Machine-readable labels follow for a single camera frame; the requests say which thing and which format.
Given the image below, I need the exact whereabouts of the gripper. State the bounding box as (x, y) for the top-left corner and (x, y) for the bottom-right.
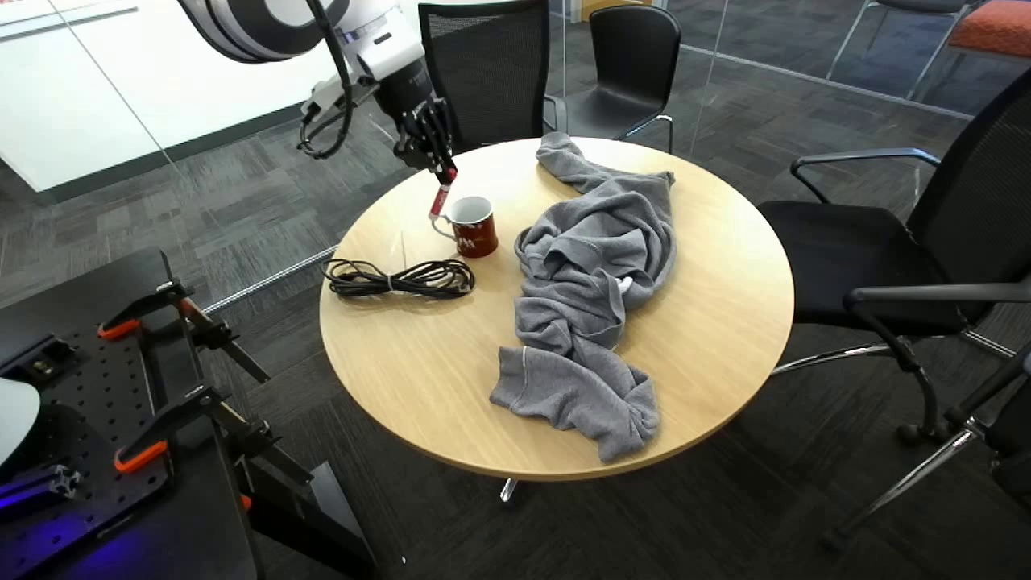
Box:
(373, 58), (459, 183)

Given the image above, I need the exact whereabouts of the red pen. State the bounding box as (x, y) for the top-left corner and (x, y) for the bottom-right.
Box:
(429, 167), (458, 221)

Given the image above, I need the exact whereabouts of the red mug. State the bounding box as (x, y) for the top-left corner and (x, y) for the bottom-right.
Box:
(431, 196), (499, 259)

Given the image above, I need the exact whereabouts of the black mesh office chair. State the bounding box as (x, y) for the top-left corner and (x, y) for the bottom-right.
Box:
(417, 0), (566, 155)
(756, 68), (1031, 446)

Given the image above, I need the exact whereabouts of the grey sweatshirt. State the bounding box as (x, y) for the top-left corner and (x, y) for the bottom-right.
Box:
(489, 131), (677, 465)

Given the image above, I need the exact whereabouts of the black plastic chair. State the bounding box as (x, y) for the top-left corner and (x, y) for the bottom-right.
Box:
(554, 4), (684, 155)

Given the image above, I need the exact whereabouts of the black and orange clamp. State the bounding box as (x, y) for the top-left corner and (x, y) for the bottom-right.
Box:
(113, 384), (315, 486)
(97, 277), (272, 384)

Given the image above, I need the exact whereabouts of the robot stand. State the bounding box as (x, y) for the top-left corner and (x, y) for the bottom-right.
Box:
(0, 246), (379, 580)

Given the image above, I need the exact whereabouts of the orange upholstered chair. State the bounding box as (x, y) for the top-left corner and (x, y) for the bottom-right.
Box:
(909, 0), (1031, 102)

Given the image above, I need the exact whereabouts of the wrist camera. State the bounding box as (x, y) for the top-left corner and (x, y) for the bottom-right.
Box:
(301, 74), (378, 123)

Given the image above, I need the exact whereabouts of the coil of black cable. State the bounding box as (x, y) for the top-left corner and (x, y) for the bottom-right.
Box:
(321, 258), (477, 301)

